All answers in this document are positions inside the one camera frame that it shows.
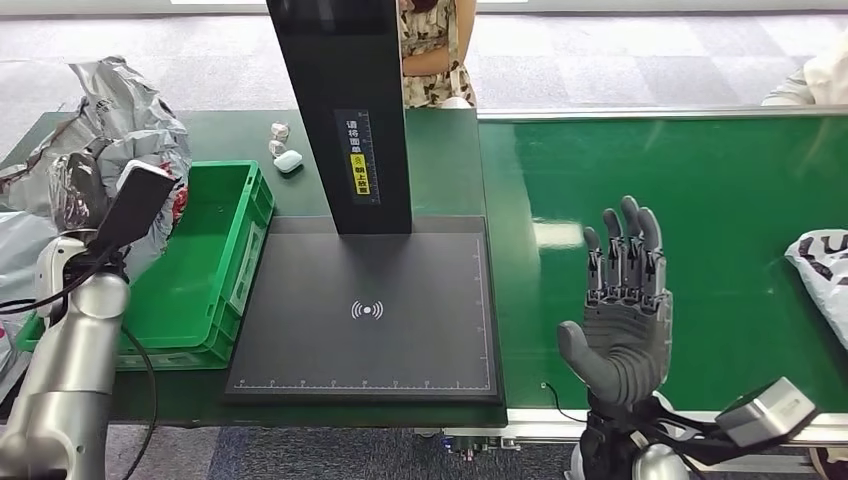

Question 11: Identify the green plastic crate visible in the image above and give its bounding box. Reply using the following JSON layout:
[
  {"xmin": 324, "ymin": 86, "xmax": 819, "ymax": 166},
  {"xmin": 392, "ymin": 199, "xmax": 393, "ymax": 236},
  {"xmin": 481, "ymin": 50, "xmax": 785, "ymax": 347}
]
[{"xmin": 16, "ymin": 160, "xmax": 276, "ymax": 372}]

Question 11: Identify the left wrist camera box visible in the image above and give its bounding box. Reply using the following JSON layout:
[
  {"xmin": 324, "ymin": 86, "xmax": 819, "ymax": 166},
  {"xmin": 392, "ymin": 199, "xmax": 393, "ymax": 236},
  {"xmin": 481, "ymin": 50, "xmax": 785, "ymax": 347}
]
[{"xmin": 86, "ymin": 160, "xmax": 179, "ymax": 256}]

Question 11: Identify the green conveyor belt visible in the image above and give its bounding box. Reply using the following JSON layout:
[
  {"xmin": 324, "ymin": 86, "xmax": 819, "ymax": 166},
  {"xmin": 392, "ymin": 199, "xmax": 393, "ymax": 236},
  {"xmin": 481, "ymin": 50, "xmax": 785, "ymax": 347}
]
[{"xmin": 417, "ymin": 105, "xmax": 848, "ymax": 465}]

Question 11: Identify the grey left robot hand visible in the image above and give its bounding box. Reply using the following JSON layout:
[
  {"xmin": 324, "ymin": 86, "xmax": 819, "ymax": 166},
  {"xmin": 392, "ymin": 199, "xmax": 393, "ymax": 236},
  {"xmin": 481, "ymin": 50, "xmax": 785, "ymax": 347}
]
[{"xmin": 47, "ymin": 152, "xmax": 113, "ymax": 234}]

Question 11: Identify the black inbound scanning machine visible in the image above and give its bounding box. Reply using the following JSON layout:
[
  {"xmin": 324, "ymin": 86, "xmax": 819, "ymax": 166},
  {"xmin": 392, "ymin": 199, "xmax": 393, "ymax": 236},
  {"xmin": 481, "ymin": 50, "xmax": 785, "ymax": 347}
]
[{"xmin": 223, "ymin": 0, "xmax": 505, "ymax": 407}]

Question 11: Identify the thin black cable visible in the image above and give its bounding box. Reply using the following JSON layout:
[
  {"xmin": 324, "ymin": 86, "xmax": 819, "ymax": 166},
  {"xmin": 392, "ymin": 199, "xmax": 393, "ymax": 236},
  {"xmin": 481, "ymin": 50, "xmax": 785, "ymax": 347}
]
[{"xmin": 539, "ymin": 382, "xmax": 588, "ymax": 425}]

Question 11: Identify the grey plastic mailer package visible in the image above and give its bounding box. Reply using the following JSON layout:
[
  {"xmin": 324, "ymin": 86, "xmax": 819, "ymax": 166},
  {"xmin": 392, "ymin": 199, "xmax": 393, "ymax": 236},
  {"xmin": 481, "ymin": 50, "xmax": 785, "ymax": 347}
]
[{"xmin": 0, "ymin": 56, "xmax": 193, "ymax": 280}]

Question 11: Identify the grey plastic bag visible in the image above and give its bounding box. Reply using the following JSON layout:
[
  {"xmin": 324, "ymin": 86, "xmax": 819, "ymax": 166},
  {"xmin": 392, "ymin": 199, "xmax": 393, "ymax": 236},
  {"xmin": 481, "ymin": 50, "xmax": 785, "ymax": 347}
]
[{"xmin": 0, "ymin": 210, "xmax": 61, "ymax": 323}]

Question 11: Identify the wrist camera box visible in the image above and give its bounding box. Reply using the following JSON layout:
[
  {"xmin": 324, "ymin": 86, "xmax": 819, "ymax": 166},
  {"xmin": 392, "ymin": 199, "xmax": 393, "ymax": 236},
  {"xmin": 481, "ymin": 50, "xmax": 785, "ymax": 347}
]
[
  {"xmin": 715, "ymin": 377, "xmax": 817, "ymax": 450},
  {"xmin": 86, "ymin": 160, "xmax": 179, "ymax": 256}
]

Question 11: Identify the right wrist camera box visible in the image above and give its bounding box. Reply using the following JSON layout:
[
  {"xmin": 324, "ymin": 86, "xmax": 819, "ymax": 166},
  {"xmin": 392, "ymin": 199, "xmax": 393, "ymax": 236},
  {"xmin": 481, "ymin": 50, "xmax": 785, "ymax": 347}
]
[{"xmin": 715, "ymin": 377, "xmax": 817, "ymax": 450}]

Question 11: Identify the white black patterned bag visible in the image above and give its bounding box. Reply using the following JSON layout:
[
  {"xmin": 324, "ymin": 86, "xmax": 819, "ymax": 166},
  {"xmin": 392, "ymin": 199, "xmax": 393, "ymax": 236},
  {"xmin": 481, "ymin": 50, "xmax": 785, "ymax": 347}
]
[{"xmin": 784, "ymin": 229, "xmax": 848, "ymax": 350}]

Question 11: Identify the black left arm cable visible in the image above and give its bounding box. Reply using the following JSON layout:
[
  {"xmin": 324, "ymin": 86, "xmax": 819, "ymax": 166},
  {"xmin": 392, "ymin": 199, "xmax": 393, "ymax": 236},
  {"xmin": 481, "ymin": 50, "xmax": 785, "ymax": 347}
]
[
  {"xmin": 0, "ymin": 250, "xmax": 115, "ymax": 317},
  {"xmin": 117, "ymin": 323, "xmax": 159, "ymax": 480}
]

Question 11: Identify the person in pale clothing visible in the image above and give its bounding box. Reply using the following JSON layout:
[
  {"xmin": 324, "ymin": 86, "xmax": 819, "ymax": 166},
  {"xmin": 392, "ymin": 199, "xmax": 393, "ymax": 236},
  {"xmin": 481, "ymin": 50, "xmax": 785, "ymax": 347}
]
[{"xmin": 761, "ymin": 31, "xmax": 848, "ymax": 107}]

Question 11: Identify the white pink plastic bag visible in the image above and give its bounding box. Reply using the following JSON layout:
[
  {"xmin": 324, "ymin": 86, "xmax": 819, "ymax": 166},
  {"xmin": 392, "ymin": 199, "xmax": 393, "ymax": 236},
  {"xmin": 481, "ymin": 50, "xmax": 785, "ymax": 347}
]
[{"xmin": 0, "ymin": 319, "xmax": 34, "ymax": 405}]

